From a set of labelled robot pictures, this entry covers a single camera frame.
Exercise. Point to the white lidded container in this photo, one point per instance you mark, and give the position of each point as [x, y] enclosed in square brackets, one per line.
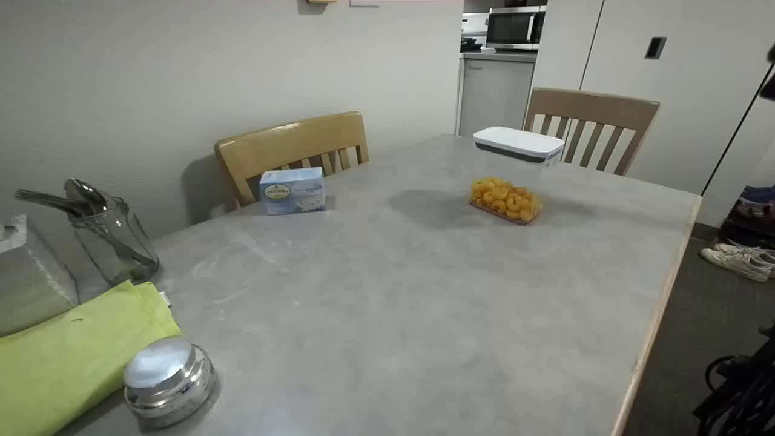
[516, 139]

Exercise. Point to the light blue tea box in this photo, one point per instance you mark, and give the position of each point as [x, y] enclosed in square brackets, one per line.
[291, 193]

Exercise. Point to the light wooden slat-back chair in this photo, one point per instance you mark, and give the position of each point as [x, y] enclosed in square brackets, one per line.
[291, 139]

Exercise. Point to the clear plastic storage container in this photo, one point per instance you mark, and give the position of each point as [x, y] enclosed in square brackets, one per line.
[516, 171]

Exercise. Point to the white kitchen cabinet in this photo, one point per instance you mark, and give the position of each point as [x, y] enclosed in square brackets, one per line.
[494, 93]

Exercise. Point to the black microwave oven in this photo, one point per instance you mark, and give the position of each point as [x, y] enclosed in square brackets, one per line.
[512, 25]

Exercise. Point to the brown wooden slat-back chair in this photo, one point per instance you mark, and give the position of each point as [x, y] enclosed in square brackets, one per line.
[596, 104]

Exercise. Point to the clear glass utensil jar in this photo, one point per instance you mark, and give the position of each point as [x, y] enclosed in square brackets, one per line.
[116, 245]

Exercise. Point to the round silver metal tin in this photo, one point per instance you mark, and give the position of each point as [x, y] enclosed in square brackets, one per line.
[167, 378]

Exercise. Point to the metal spoon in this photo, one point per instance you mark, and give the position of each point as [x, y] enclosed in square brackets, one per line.
[86, 196]

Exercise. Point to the white sneaker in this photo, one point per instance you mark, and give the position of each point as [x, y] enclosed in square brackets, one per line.
[738, 266]
[757, 253]

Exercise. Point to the lime green folded cloth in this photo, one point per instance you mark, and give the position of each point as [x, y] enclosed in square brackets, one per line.
[64, 354]

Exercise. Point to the black slanted stand pole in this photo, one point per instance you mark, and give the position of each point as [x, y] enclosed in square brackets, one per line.
[739, 135]

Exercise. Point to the dark blue bag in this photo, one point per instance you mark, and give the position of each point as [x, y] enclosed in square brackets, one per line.
[752, 214]

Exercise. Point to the white light switch plate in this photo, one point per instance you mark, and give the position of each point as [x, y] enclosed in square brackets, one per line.
[363, 4]

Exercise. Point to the beige wall thermostat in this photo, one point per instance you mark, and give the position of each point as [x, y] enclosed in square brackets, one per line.
[320, 4]

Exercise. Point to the black wall plate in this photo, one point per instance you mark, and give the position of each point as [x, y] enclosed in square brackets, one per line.
[655, 47]

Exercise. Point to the black wheeled frame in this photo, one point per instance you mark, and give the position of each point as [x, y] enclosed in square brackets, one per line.
[746, 395]

